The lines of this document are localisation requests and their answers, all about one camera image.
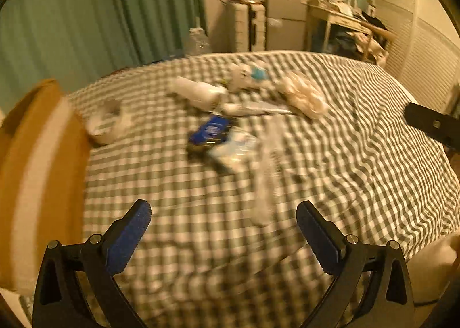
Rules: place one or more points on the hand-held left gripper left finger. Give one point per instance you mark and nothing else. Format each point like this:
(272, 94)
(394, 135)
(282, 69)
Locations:
(133, 231)

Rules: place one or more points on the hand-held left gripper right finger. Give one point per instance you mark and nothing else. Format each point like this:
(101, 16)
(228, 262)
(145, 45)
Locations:
(320, 238)

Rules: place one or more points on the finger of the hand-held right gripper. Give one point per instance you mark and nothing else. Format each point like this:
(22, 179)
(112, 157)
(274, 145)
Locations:
(431, 123)

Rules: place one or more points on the white tape roll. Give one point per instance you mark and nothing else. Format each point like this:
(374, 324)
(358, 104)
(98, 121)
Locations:
(107, 134)

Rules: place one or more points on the brown cardboard box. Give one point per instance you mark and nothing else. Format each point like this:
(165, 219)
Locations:
(36, 170)

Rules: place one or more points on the clear plastic bag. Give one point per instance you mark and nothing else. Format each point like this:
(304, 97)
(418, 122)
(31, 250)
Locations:
(267, 177)

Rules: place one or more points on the white louvred wardrobe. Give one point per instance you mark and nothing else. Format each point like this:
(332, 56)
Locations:
(413, 44)

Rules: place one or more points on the cream cloth bundle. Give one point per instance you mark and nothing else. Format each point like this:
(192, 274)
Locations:
(373, 48)

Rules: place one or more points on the black bag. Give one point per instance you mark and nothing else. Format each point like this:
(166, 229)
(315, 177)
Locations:
(375, 23)

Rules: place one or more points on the white blue small packet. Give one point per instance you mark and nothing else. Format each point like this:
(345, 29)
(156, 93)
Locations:
(235, 152)

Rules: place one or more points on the cream blanket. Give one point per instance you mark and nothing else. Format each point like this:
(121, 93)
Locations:
(438, 270)

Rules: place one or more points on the dark blue packet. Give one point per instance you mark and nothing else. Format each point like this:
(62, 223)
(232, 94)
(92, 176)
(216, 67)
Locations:
(210, 132)

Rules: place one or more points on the bag of cotton balls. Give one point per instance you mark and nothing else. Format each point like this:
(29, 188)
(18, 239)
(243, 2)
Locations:
(302, 96)

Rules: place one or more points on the cream wooden vanity desk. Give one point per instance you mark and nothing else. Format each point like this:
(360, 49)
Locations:
(345, 19)

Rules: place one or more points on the white tube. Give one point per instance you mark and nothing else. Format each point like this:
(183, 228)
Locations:
(248, 108)

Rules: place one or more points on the crushed plastic bottle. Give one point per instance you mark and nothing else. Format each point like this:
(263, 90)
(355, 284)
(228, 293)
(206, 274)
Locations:
(197, 93)

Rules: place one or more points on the grey mini fridge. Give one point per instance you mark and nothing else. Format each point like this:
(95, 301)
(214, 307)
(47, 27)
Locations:
(287, 26)

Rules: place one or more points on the white teal packet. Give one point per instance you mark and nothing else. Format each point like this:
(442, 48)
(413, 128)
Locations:
(248, 76)

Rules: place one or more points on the large clear water bottle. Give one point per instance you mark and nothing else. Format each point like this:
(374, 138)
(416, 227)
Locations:
(197, 42)

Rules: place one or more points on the white suitcase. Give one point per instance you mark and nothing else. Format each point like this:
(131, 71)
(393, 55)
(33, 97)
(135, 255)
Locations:
(240, 30)

